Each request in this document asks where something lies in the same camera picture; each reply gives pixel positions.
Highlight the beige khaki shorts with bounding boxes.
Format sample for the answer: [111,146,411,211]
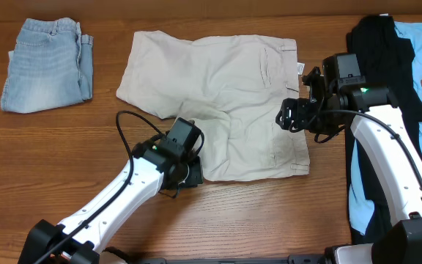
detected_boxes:
[116,31,310,181]

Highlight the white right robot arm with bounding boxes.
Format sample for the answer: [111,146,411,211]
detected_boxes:
[275,66,422,263]

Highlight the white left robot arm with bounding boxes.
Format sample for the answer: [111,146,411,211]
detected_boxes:
[18,138,203,263]

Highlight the black garment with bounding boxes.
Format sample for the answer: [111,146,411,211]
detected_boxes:
[344,14,422,246]

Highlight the light blue shirt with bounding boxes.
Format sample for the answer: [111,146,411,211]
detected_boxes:
[348,21,422,235]

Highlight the folded light blue jeans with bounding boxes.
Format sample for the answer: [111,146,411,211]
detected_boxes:
[0,18,94,114]

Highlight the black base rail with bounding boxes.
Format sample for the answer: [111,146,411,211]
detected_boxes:
[104,246,373,264]

